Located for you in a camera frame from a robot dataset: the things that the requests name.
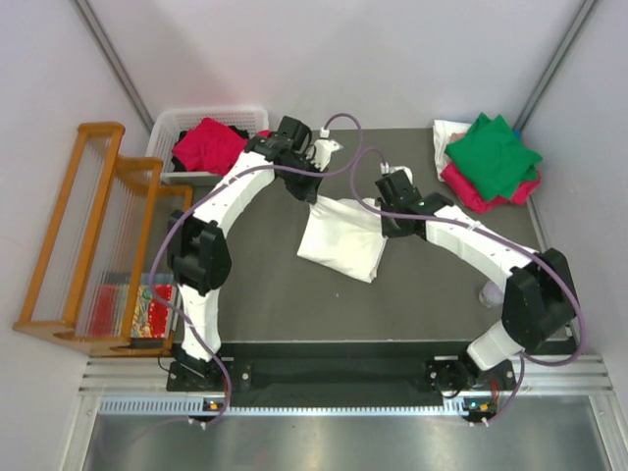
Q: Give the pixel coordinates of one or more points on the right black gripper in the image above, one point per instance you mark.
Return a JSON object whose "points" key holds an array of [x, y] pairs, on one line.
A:
{"points": [[390, 231]]}

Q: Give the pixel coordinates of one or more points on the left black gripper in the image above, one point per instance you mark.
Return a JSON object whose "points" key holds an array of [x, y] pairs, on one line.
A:
{"points": [[304, 185]]}

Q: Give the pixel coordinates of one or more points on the white t-shirt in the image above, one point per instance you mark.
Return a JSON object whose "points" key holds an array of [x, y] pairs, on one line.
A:
{"points": [[442, 133], [345, 235]]}

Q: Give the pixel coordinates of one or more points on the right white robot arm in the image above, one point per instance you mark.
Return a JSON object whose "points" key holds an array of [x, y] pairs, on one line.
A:
{"points": [[538, 293]]}

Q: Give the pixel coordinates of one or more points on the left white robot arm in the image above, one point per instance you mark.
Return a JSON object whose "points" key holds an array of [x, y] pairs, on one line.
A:
{"points": [[198, 254]]}

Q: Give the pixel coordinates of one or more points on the folded white t-shirt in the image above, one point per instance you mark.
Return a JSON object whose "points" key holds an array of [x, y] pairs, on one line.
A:
{"points": [[442, 133]]}

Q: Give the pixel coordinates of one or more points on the pink t-shirt in basket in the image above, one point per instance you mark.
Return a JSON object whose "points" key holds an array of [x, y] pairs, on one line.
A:
{"points": [[211, 149]]}

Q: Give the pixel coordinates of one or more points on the folded pink t-shirt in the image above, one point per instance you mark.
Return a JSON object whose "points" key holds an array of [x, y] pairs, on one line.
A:
{"points": [[472, 199]]}

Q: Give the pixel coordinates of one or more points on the folded green t-shirt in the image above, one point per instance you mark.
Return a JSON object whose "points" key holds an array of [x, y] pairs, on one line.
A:
{"points": [[492, 158]]}

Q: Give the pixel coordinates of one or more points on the white plastic laundry basket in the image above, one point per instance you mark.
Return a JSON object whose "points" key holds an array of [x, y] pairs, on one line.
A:
{"points": [[200, 145]]}

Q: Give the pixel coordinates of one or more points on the clear plastic cup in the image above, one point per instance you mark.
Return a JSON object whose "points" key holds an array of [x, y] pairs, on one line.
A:
{"points": [[490, 295]]}

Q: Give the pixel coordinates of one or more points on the colourful book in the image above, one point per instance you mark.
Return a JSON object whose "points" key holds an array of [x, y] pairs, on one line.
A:
{"points": [[151, 319]]}

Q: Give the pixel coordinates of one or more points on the wooden rack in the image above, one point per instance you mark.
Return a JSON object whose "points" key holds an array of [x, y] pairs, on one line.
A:
{"points": [[93, 258]]}

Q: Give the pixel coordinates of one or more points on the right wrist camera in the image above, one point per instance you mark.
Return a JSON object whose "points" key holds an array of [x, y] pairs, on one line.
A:
{"points": [[387, 169]]}

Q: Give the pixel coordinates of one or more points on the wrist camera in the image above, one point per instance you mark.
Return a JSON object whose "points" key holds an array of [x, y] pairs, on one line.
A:
{"points": [[387, 169], [324, 148]]}

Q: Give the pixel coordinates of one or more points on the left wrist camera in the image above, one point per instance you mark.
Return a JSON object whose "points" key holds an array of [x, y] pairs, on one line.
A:
{"points": [[324, 148]]}

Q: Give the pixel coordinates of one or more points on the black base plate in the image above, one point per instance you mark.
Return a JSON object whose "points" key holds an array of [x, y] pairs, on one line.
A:
{"points": [[339, 374]]}

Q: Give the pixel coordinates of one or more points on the white slotted cable duct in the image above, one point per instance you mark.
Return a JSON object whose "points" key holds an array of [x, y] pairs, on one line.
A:
{"points": [[204, 407]]}

